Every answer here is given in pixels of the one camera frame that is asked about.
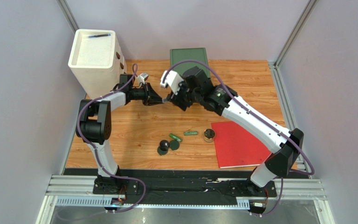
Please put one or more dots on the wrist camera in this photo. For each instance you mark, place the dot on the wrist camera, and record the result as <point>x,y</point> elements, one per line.
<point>142,78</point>
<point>172,80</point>

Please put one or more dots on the dark green disc left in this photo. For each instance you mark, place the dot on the dark green disc left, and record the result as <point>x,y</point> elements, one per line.
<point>162,151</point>

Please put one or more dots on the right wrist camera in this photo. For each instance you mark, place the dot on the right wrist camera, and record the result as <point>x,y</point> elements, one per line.
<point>172,80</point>

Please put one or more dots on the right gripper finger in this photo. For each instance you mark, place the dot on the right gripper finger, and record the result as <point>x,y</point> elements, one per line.
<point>184,102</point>
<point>175,99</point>

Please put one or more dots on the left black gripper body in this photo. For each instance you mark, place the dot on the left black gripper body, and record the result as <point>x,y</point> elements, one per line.
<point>148,94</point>

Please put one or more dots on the green tube right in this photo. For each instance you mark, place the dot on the green tube right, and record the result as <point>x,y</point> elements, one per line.
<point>190,133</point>

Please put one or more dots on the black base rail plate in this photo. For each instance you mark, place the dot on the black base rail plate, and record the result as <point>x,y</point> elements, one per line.
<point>179,187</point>

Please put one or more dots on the dark blue pen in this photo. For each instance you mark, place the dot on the dark blue pen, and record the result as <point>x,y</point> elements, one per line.
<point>100,35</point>

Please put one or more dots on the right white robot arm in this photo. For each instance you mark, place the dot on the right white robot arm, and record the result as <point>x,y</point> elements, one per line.
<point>283,144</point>

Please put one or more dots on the green tube left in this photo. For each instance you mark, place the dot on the green tube left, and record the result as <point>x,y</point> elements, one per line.
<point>175,137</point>

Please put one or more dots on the green top drawer unit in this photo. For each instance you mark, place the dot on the green top drawer unit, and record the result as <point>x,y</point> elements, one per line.
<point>198,54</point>

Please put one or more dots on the dark green disc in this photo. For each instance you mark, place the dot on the dark green disc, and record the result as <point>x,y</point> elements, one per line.
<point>174,144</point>
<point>162,151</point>

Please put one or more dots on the aluminium frame rail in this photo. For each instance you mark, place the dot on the aluminium frame rail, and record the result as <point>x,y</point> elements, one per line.
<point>75,191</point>

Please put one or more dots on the white drawer cabinet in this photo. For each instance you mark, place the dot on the white drawer cabinet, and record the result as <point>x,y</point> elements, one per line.
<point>97,63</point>

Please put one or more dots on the dark green disc right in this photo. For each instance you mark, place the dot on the dark green disc right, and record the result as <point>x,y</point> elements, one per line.
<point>174,144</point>

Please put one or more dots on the black round ball sponge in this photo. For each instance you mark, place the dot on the black round ball sponge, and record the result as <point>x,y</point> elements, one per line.
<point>164,145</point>

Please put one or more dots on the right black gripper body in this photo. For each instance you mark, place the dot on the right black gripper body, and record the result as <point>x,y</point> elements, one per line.
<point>176,99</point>

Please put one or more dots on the red folder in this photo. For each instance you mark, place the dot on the red folder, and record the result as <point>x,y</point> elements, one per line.
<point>236,148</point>

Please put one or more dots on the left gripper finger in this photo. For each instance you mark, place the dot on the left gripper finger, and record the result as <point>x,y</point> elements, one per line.
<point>152,93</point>
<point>154,100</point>

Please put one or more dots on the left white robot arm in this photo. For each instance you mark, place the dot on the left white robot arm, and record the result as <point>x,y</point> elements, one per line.
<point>94,124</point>

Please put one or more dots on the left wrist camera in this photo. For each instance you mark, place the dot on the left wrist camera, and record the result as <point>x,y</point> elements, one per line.
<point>142,78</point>

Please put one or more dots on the green tube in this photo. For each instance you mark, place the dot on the green tube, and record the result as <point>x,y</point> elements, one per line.
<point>175,137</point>
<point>190,133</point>

